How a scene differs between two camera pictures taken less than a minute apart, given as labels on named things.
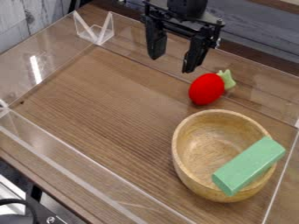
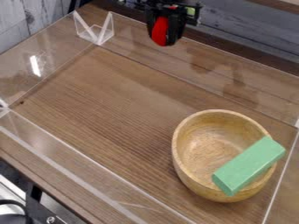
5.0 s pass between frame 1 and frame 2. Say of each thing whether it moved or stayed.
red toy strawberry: moved
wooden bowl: stayed
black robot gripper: moved
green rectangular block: stayed
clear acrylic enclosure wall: stayed
